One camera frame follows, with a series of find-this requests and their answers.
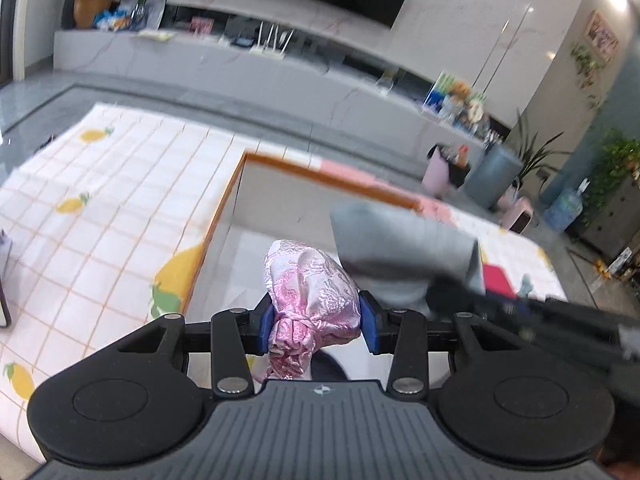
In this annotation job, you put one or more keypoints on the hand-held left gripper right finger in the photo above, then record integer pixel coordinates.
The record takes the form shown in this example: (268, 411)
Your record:
(371, 325)

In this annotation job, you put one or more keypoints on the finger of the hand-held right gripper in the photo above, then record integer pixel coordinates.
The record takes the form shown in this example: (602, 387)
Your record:
(465, 302)

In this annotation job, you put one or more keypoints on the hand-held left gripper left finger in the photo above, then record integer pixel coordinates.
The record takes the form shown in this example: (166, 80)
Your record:
(265, 327)

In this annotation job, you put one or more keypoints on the grey cloth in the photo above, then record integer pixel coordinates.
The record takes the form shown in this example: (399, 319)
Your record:
(400, 245)

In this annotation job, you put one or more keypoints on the orange cardboard box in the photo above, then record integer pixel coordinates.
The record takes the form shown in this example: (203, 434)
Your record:
(280, 200)

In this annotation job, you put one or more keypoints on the red transparent storage box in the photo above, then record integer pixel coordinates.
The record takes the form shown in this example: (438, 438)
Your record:
(497, 280)

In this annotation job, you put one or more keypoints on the yellow floor toys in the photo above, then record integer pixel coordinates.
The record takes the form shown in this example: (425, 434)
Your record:
(602, 267)

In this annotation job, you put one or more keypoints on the pink small heater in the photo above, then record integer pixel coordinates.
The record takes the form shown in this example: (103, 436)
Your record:
(517, 215)

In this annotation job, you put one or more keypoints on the grey drawer cabinet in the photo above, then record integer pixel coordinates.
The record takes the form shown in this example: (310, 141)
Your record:
(615, 225)

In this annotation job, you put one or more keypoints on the blue water jug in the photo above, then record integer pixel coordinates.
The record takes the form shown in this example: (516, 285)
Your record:
(564, 210)

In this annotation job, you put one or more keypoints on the pink and black bin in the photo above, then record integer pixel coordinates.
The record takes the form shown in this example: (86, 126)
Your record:
(440, 175)

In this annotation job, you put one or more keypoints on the grey trash can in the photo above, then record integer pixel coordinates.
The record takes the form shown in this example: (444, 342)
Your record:
(495, 175)

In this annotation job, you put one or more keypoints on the long leaf potted plant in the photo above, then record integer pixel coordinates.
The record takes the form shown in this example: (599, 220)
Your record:
(537, 155)

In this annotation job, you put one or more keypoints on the green vine plant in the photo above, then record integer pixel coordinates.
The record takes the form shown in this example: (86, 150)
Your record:
(617, 165)

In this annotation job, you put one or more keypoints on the white round fan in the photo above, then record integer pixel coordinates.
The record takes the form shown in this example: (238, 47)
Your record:
(476, 111)

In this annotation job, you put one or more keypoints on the checked lemon print tablecloth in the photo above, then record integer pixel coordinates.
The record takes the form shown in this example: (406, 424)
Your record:
(100, 210)

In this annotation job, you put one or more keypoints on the white marble TV bench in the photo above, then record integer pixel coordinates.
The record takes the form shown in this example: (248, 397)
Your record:
(250, 67)

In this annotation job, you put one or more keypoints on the white router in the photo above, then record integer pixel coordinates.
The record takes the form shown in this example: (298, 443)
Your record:
(274, 47)

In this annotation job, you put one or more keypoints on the pink photo card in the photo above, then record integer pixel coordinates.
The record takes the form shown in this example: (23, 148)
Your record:
(202, 26)

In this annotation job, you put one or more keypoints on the yellowish papers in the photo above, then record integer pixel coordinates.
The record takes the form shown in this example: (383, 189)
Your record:
(156, 35)

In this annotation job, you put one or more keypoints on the blue snack packets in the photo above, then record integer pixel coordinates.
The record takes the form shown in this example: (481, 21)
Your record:
(112, 19)

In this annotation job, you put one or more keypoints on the gold vase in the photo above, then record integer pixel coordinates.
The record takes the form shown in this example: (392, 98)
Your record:
(94, 5)

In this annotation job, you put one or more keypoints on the hanging wall vine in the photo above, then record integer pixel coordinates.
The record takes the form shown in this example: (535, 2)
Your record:
(587, 65)

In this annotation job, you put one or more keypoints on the framed wall picture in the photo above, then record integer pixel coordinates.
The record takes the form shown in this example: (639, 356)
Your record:
(602, 35)

